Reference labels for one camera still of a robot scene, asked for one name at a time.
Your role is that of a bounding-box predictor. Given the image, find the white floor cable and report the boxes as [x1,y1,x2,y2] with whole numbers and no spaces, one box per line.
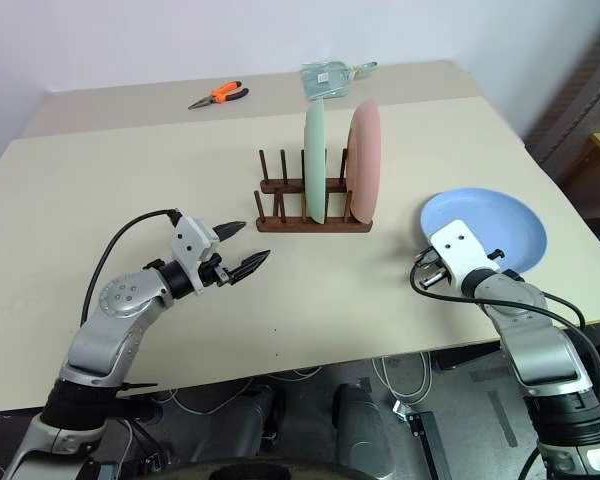
[369,351,435,407]
[168,367,324,417]

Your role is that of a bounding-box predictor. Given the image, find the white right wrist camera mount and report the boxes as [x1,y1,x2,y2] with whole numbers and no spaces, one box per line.
[428,218,502,284]

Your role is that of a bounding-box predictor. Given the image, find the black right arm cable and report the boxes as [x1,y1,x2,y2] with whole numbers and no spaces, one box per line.
[409,248,600,416]

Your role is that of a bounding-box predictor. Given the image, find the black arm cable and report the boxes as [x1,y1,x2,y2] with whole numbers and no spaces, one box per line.
[409,248,600,416]
[79,208,182,327]

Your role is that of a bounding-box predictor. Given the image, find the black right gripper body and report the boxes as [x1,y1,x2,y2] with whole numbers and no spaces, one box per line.
[413,248,455,292]

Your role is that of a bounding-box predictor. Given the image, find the blue plate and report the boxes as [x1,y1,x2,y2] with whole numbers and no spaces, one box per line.
[419,187,549,274]

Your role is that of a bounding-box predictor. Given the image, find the black metal bracket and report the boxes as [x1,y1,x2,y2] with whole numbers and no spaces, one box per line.
[406,408,455,480]

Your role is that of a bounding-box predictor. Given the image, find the wooden dish rack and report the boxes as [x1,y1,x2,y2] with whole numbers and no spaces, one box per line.
[253,148,375,234]

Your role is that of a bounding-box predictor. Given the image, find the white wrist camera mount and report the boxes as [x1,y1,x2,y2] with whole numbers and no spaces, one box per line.
[169,209,218,296]
[428,218,502,284]

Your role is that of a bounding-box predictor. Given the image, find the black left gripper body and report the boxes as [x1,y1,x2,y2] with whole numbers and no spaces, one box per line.
[199,252,234,289]

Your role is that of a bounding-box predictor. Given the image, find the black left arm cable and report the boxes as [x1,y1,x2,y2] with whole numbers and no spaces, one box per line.
[79,208,182,327]

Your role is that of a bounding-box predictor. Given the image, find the pink plate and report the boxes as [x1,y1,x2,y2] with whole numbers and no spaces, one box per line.
[345,98,383,227]

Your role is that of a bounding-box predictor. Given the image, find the dark grey rounded shape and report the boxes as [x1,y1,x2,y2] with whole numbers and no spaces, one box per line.
[199,383,287,462]
[332,382,397,472]

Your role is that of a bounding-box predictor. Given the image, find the green plate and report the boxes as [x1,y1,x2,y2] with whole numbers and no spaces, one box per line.
[303,99,329,225]

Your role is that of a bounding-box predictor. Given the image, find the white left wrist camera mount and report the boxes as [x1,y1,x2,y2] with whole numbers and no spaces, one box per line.
[169,209,218,296]

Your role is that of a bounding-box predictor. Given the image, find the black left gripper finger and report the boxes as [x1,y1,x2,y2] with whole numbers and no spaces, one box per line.
[226,249,273,284]
[213,220,248,244]

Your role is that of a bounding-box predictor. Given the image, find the orange handled pliers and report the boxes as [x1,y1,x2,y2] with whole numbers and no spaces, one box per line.
[187,80,251,111]

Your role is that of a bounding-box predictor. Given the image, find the black flat bar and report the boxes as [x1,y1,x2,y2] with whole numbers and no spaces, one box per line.
[432,343,505,372]

